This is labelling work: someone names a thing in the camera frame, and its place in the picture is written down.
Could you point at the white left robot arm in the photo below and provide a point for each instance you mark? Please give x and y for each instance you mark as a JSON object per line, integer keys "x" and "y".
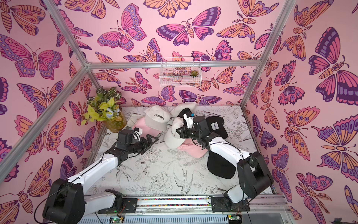
{"x": 68, "y": 200}

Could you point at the aluminium horizontal back bar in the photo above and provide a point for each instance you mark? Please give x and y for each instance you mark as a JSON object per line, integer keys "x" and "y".
{"x": 173, "y": 64}

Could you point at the pink cap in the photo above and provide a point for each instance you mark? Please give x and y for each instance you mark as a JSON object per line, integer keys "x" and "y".
{"x": 193, "y": 150}
{"x": 140, "y": 124}

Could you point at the pink cap left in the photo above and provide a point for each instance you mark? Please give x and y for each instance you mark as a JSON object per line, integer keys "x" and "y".
{"x": 140, "y": 124}

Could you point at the white Colorado cap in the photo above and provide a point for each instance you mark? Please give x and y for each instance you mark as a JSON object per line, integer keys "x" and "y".
{"x": 156, "y": 117}
{"x": 172, "y": 139}

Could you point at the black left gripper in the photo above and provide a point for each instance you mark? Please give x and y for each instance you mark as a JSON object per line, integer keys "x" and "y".
{"x": 149, "y": 143}

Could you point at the aluminium corner post right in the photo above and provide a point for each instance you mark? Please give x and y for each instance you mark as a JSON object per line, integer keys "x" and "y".
{"x": 278, "y": 27}

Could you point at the small succulent in basket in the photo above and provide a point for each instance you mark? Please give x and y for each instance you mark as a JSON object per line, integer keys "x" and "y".
{"x": 194, "y": 73}

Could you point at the potted green plant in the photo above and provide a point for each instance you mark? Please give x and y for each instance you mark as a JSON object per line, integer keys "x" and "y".
{"x": 105, "y": 107}

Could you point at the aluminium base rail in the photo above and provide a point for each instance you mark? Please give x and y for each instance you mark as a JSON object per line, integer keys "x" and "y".
{"x": 193, "y": 209}

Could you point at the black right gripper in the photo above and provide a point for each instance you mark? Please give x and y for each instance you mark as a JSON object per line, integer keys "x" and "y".
{"x": 185, "y": 131}

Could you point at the plain black cap front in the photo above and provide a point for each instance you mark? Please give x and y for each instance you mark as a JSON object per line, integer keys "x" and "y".
{"x": 220, "y": 167}

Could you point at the white wire basket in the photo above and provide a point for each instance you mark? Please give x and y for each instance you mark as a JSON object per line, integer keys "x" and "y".
{"x": 179, "y": 76}

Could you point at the plain black cap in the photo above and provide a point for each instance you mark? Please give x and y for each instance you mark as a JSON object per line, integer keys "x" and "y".
{"x": 184, "y": 112}
{"x": 220, "y": 167}

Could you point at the black cap with white patch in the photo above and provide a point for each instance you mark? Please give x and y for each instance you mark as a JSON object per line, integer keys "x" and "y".
{"x": 216, "y": 125}

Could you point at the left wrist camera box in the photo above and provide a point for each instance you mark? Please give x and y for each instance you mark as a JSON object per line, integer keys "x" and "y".
{"x": 137, "y": 132}

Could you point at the aluminium corner post left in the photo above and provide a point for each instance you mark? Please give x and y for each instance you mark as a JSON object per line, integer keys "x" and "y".
{"x": 56, "y": 15}

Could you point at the pink cap centre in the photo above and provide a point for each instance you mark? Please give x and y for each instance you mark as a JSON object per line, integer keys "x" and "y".
{"x": 193, "y": 150}

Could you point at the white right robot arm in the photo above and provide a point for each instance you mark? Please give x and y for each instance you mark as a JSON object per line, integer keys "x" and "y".
{"x": 251, "y": 169}

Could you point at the plain black cap back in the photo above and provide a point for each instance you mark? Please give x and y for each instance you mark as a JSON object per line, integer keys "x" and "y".
{"x": 184, "y": 112}

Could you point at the aluminium corner post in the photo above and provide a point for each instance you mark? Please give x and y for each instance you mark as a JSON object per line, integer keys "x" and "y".
{"x": 278, "y": 27}
{"x": 56, "y": 15}

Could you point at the aluminium left side bar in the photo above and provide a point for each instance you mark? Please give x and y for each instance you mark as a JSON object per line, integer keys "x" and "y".
{"x": 25, "y": 141}

